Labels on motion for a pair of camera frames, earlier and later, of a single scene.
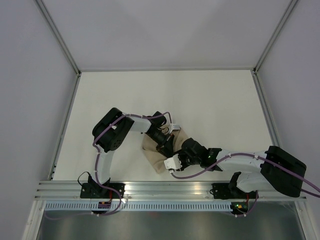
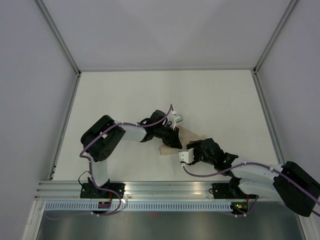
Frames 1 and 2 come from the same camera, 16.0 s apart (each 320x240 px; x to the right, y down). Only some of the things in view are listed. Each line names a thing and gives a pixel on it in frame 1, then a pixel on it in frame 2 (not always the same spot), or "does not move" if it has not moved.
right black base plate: [222, 191] does not move
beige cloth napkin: [149, 145] to [185, 135]
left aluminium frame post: [57, 33] does not move
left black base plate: [96, 190] does not move
